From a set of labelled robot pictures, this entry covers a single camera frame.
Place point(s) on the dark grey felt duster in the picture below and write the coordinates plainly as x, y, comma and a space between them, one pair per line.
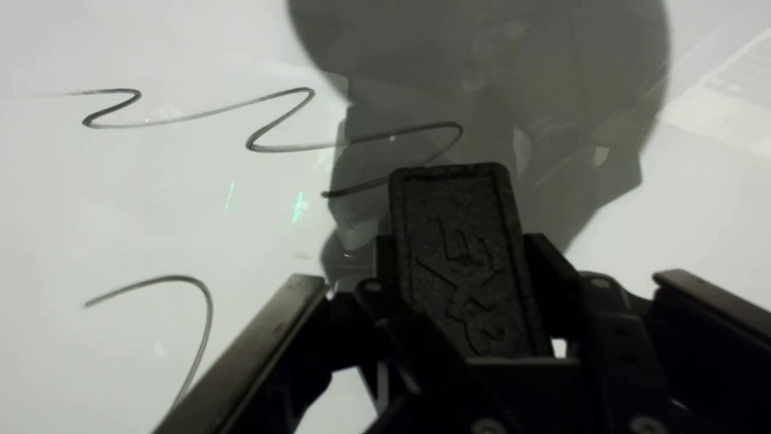
460, 259

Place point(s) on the large white writing board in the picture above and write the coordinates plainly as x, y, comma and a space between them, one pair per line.
167, 164

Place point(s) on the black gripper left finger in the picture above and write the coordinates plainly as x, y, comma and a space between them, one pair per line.
220, 399

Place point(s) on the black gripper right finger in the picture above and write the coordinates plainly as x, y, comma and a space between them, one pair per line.
711, 301

